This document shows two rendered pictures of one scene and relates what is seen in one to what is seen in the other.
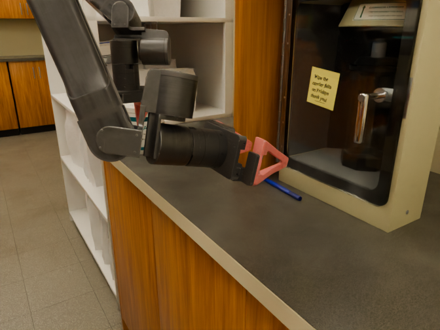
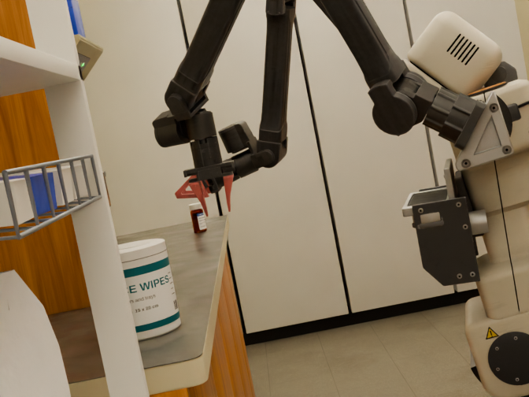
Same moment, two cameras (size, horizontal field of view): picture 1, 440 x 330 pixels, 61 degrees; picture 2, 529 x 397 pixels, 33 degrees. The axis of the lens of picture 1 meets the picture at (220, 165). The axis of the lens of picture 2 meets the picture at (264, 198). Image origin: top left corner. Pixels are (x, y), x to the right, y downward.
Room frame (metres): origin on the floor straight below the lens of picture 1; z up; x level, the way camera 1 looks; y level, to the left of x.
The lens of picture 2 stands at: (2.31, 1.25, 1.25)
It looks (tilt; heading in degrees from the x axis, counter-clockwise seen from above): 5 degrees down; 212
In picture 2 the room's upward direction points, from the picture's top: 11 degrees counter-clockwise
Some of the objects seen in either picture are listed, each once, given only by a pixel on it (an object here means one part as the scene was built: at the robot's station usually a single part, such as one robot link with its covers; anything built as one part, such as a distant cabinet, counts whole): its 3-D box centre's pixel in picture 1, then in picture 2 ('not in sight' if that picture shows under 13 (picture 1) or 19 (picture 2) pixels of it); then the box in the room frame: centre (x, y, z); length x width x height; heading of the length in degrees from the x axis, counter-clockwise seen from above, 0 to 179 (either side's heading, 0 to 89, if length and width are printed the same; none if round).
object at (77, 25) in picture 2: not in sight; (56, 21); (0.80, -0.15, 1.55); 0.10 x 0.10 x 0.09; 33
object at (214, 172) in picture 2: not in sight; (218, 190); (0.83, 0.22, 1.13); 0.07 x 0.07 x 0.09; 33
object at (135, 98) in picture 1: (132, 111); (209, 191); (0.84, 0.20, 1.13); 0.07 x 0.07 x 0.09; 33
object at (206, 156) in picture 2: (126, 80); (206, 156); (0.84, 0.21, 1.20); 0.10 x 0.07 x 0.07; 123
